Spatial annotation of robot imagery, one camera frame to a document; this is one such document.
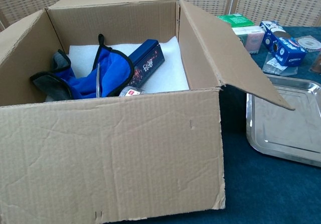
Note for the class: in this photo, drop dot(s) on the large cardboard box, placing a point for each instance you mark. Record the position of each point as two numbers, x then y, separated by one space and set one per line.
113 158

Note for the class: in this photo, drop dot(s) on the glass jar with red label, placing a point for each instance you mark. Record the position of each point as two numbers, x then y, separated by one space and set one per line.
131 92

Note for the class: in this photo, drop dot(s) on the white foam sheet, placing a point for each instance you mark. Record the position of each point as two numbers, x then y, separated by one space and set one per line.
173 68

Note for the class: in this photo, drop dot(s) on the navy printed box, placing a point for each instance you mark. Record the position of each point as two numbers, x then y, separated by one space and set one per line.
148 63

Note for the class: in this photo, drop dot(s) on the blue cloth bag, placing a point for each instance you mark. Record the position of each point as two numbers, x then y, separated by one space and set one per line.
113 70

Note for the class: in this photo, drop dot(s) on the pocket tissue multipack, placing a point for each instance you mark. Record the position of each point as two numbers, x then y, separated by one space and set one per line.
250 39

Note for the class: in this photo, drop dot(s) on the green carton box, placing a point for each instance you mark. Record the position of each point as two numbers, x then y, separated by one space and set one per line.
234 20

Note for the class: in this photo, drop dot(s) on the small clear plastic bag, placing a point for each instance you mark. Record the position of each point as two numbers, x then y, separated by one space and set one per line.
276 67

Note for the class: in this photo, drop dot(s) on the stainless steel tray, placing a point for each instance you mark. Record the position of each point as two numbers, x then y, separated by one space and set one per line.
283 128

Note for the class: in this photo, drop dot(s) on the blue Oreo cookie box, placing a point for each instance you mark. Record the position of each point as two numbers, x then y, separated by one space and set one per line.
286 49

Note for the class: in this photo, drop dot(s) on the bamboo folding screen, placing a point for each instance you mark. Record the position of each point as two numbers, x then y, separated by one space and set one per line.
276 0

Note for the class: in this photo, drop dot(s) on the clear tape roll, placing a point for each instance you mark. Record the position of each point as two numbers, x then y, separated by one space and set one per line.
309 43

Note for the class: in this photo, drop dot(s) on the brown snack pack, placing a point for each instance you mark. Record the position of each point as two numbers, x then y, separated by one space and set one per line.
317 63

